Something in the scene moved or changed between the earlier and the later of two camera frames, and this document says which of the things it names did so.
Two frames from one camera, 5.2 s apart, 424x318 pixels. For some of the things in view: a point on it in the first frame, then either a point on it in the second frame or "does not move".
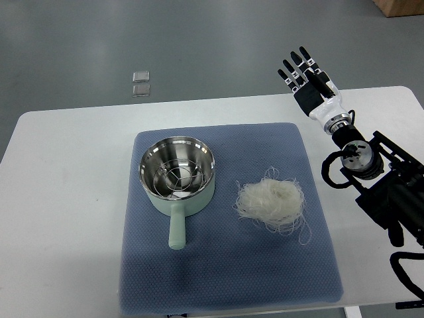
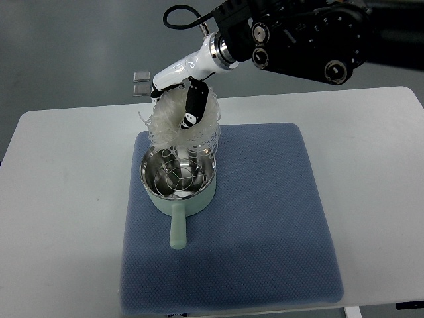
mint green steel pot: (177, 176) does not move
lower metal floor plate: (141, 91) does not move
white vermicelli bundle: (274, 203) to (166, 135)
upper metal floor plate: (141, 77) does not move
